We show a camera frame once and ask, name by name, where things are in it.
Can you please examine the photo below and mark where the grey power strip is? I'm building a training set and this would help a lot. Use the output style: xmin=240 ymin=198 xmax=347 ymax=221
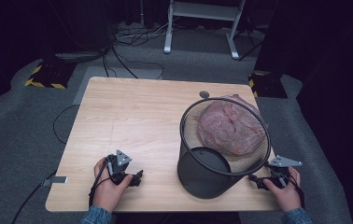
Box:
xmin=54 ymin=50 xmax=105 ymax=61

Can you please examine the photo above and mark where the pink plastic bag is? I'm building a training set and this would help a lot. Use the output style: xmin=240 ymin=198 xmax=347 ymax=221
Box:
xmin=196 ymin=94 xmax=270 ymax=158

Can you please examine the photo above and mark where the long black floor cable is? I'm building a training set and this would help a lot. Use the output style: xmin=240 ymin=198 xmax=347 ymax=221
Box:
xmin=102 ymin=46 xmax=165 ymax=80

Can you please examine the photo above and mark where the yellow black striped base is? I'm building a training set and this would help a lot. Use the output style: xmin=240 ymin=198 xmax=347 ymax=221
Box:
xmin=23 ymin=60 xmax=77 ymax=90
xmin=247 ymin=70 xmax=289 ymax=100

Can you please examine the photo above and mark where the right hand-held gripper cable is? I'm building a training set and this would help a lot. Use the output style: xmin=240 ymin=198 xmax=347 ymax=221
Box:
xmin=286 ymin=173 xmax=306 ymax=210

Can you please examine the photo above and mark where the person's right hand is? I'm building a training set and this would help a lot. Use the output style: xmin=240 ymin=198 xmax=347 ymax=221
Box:
xmin=261 ymin=166 xmax=303 ymax=214

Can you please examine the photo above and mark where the left hand-held gripper cable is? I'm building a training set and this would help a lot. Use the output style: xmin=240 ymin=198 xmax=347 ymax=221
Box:
xmin=10 ymin=156 xmax=111 ymax=224

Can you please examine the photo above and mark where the grey metal table bracket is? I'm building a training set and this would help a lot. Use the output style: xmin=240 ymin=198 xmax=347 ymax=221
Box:
xmin=42 ymin=175 xmax=69 ymax=188

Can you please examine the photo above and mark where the hand-held gripper cable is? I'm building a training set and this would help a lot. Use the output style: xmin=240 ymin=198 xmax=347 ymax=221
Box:
xmin=286 ymin=173 xmax=306 ymax=210
xmin=10 ymin=156 xmax=111 ymax=224

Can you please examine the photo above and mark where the black stand leg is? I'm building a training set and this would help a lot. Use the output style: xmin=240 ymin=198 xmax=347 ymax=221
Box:
xmin=238 ymin=29 xmax=265 ymax=62

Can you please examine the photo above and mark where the bundle of floor cables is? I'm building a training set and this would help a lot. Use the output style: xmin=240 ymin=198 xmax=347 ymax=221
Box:
xmin=114 ymin=18 xmax=179 ymax=48

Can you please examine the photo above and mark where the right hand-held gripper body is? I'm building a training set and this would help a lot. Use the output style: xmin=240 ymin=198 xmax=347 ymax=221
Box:
xmin=258 ymin=154 xmax=304 ymax=189

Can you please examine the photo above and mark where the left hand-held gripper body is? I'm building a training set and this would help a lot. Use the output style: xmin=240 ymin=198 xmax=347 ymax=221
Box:
xmin=104 ymin=149 xmax=137 ymax=185

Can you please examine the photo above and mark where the white metal stand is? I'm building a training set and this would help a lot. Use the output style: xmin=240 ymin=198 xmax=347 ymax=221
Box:
xmin=163 ymin=0 xmax=247 ymax=61

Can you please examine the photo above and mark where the thin black looped cable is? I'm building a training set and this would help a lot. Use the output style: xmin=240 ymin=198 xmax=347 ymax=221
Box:
xmin=52 ymin=104 xmax=81 ymax=146

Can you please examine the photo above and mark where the person's left hand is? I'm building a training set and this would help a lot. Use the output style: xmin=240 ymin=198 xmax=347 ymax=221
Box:
xmin=93 ymin=157 xmax=134 ymax=214

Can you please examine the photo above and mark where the black mesh wastebasket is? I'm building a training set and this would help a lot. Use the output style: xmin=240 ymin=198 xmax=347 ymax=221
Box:
xmin=176 ymin=97 xmax=272 ymax=200

